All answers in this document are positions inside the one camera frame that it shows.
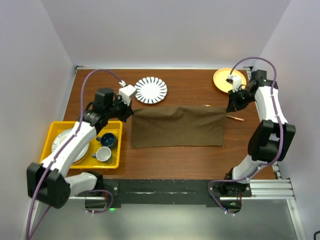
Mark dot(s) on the white grey mug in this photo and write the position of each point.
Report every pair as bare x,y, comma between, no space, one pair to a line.
103,154

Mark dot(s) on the aluminium frame rail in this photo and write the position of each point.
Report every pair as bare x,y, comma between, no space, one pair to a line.
259,189

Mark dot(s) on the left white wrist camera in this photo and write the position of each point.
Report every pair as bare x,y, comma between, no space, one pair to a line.
127,93

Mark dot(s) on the yellow plastic bin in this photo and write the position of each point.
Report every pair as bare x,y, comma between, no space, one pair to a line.
87,162

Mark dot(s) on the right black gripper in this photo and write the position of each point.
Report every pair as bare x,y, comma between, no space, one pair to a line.
233,105

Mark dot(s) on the white blue striped plate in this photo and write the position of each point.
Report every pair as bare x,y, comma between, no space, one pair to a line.
150,90

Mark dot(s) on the brown cloth napkin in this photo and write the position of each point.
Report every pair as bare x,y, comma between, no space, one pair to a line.
180,125

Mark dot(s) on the dark blue mug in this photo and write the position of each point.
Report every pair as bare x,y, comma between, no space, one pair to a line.
108,140

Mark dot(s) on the orange plate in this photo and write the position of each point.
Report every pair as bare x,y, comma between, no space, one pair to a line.
220,76

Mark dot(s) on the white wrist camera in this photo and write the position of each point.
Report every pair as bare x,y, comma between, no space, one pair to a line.
236,82
127,93

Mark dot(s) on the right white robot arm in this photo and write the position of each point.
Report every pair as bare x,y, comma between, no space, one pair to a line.
270,141

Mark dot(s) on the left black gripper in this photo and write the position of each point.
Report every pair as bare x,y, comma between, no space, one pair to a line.
128,110

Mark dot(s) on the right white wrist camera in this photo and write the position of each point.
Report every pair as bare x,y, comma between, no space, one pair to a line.
236,82

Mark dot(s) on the white paper plate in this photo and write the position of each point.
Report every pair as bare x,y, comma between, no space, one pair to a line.
61,137

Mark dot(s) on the copper spoon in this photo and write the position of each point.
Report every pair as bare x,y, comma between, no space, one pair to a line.
235,118

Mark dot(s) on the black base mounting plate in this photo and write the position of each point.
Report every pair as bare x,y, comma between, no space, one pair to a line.
176,192

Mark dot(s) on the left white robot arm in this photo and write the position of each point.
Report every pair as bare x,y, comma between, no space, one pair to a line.
56,166

